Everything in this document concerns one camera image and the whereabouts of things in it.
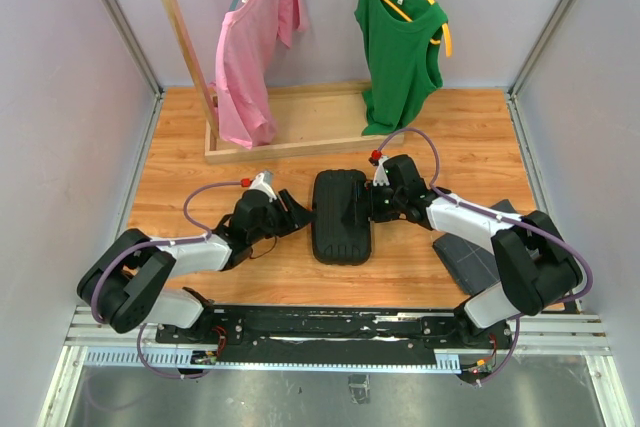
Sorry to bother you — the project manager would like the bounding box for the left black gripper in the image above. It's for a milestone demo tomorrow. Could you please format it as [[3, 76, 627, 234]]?
[[249, 188, 316, 244]]

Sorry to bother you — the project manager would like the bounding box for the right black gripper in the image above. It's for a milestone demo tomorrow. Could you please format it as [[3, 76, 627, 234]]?
[[342, 180, 404, 225]]

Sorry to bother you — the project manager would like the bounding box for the black plastic tool case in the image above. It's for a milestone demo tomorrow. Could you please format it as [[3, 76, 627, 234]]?
[[311, 169, 372, 266]]

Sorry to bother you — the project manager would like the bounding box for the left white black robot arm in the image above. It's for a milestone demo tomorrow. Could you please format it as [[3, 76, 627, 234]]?
[[76, 188, 315, 343]]

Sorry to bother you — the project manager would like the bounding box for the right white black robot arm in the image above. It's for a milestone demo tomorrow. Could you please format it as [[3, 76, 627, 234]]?
[[341, 152, 593, 347]]

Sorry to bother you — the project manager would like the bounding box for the wooden clothes rack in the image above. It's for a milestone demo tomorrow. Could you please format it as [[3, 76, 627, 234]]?
[[162, 0, 382, 164]]

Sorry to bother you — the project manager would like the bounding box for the grey folded cloth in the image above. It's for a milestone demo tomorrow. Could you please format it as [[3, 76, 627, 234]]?
[[432, 198, 521, 296]]

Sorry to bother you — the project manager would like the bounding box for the green tank top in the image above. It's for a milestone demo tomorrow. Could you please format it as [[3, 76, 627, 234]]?
[[354, 0, 448, 135]]

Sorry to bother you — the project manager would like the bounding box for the pink t-shirt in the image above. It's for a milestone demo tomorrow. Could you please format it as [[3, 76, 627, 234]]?
[[215, 0, 309, 149]]

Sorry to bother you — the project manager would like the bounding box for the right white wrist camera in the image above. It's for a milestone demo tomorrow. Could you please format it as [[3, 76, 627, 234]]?
[[369, 150, 390, 187]]

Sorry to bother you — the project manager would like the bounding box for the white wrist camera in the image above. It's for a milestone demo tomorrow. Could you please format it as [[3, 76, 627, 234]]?
[[240, 170, 277, 201], [369, 150, 390, 187]]

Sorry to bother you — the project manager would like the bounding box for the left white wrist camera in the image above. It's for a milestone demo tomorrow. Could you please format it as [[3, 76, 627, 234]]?
[[240, 170, 277, 201]]

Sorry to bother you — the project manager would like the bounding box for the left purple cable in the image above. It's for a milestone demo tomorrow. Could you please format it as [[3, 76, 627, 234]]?
[[93, 179, 249, 381]]

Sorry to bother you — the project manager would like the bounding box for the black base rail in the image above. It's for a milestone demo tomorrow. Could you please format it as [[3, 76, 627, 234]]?
[[155, 304, 512, 367]]

